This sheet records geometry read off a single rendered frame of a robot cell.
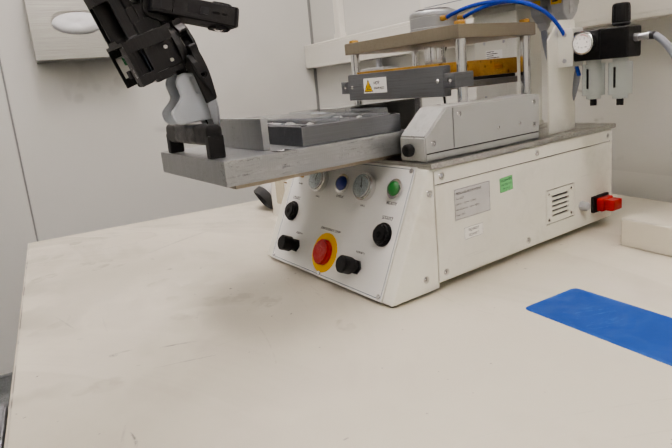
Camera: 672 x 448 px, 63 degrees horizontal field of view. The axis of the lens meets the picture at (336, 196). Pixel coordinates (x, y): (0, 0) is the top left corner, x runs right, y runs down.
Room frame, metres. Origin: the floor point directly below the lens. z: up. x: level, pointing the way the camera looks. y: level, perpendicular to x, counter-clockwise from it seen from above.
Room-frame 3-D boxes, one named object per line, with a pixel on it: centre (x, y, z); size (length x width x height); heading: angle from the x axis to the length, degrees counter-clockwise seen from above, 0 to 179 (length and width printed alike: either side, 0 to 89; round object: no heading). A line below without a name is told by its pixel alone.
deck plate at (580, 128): (0.98, -0.22, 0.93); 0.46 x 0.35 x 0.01; 125
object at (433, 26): (0.96, -0.23, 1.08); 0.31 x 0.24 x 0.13; 35
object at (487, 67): (0.95, -0.19, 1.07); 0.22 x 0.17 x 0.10; 35
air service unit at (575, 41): (0.85, -0.42, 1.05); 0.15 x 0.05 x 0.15; 35
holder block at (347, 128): (0.81, 0.02, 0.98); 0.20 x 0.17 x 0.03; 35
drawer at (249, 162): (0.79, 0.06, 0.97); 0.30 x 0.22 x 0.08; 125
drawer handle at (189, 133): (0.71, 0.18, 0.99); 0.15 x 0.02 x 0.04; 35
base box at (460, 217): (0.94, -0.19, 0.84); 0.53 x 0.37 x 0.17; 125
